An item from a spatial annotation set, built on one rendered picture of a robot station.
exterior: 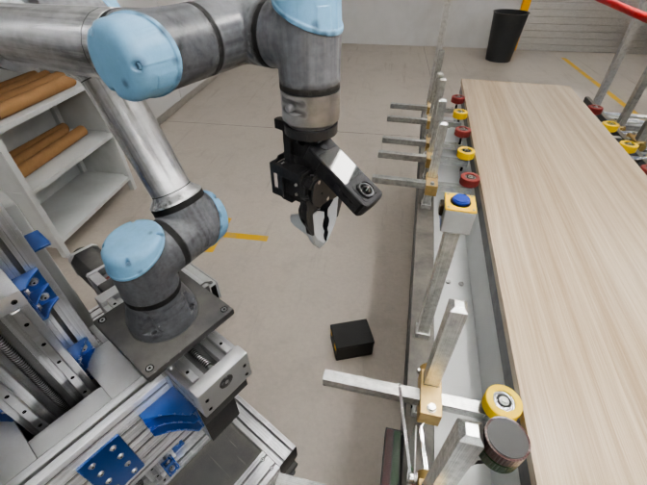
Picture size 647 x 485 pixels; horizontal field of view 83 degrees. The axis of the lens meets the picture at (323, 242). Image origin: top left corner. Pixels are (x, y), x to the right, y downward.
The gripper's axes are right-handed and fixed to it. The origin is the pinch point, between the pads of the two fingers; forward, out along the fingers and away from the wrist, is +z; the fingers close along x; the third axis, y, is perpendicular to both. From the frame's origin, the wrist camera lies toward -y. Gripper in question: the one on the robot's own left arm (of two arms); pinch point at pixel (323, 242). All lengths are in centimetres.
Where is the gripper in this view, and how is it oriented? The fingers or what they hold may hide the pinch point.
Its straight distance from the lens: 60.3
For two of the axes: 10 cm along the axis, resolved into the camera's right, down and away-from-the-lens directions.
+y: -7.8, -4.1, 4.7
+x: -6.2, 5.1, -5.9
